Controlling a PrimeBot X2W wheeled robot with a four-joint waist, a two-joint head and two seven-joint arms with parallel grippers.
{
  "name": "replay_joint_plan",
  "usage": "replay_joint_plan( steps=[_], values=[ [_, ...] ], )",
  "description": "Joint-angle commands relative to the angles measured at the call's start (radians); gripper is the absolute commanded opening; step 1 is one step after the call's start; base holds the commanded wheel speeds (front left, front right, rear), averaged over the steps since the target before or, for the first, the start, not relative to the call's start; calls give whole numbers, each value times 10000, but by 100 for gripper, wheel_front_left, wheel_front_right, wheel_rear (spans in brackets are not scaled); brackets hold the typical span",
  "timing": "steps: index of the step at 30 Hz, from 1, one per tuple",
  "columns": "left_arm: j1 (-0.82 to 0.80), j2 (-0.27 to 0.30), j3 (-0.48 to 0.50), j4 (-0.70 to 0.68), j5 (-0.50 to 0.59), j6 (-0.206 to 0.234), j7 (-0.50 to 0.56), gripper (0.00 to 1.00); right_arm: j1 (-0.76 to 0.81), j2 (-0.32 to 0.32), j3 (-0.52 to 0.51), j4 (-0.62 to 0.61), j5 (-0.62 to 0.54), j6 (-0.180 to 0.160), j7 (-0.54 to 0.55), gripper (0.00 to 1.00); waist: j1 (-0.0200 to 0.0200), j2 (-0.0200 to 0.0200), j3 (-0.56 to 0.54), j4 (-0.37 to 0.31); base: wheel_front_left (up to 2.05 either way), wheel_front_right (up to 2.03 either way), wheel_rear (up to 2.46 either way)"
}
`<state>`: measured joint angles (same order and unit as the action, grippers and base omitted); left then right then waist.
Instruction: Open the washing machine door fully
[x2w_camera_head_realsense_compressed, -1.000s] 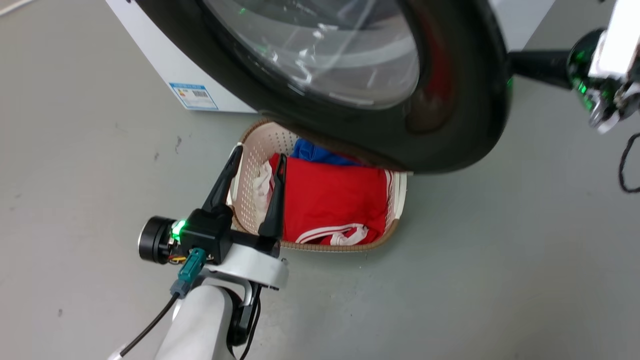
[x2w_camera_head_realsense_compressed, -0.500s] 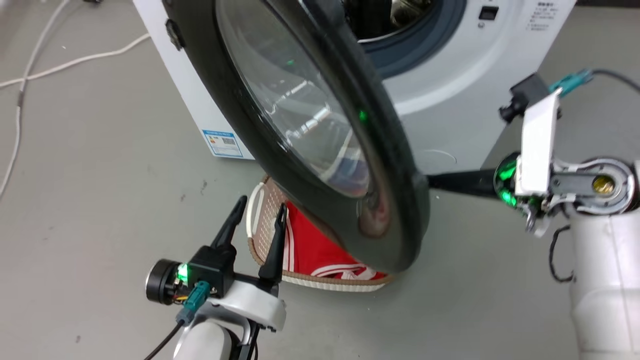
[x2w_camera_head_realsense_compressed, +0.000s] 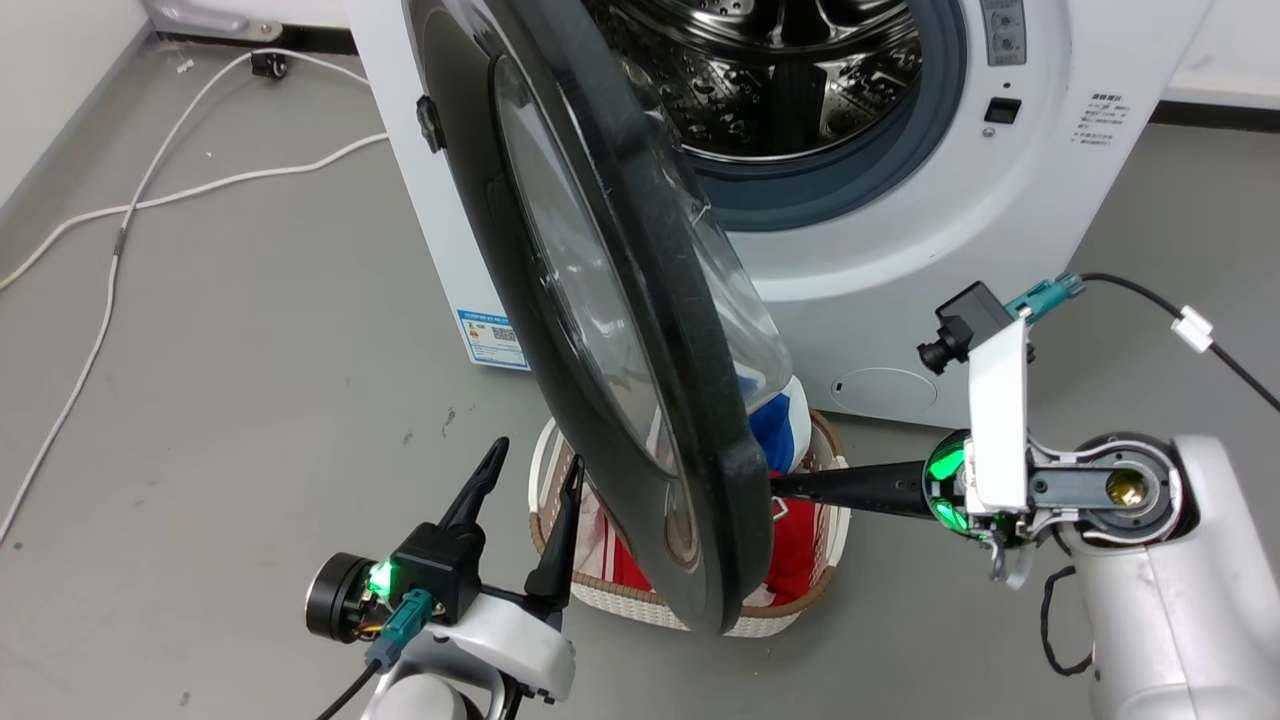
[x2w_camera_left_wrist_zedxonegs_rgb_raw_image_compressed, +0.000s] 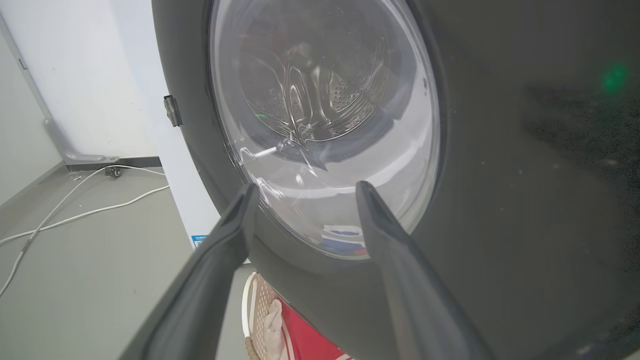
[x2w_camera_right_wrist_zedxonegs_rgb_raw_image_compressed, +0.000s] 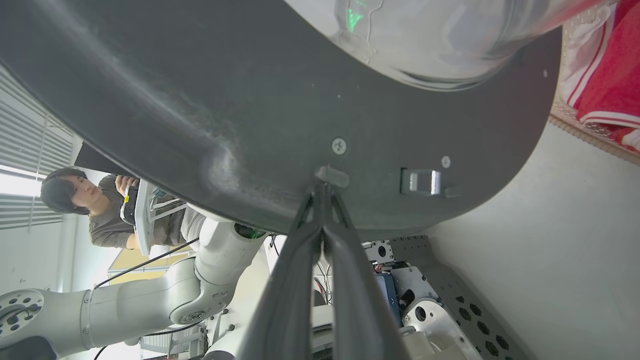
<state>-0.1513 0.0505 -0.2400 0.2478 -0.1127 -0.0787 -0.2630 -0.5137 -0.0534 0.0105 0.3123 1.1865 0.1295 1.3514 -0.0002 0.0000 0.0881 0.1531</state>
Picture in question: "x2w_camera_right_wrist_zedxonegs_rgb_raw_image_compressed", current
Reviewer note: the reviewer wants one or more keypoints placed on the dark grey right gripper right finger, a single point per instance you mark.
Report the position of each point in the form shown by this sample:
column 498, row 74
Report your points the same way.
column 357, row 300

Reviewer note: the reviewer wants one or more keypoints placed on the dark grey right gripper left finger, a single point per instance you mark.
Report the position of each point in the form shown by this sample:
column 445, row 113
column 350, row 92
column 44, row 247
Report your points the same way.
column 292, row 290

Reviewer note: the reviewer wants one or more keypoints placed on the dark grey washing machine door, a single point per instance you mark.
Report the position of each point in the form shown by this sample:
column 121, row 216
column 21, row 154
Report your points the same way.
column 200, row 100

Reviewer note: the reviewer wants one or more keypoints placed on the grey perforated robot body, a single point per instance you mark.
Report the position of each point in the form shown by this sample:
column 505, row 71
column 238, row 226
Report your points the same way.
column 450, row 295

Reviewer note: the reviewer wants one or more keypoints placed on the yellow wooden panel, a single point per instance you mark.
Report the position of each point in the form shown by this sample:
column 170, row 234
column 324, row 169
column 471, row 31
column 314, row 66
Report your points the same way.
column 132, row 260

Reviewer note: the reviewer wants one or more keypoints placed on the black handheld controller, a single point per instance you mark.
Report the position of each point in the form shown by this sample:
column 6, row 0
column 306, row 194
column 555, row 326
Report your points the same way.
column 129, row 205

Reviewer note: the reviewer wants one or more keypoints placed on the person in grey shirt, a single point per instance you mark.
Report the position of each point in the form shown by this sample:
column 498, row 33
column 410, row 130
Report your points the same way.
column 107, row 227

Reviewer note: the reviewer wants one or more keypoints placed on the woven wicker laundry basket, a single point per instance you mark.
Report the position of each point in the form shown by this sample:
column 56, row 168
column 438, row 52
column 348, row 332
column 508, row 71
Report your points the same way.
column 565, row 112

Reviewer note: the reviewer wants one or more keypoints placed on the white window blinds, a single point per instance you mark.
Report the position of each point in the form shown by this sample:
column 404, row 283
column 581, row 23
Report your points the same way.
column 25, row 135

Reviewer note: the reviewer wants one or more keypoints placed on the red garment with white stripes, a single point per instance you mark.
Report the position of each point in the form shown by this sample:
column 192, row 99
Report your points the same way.
column 612, row 75

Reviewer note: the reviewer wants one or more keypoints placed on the white stand frame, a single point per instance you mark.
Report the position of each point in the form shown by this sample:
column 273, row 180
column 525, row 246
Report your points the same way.
column 144, row 215

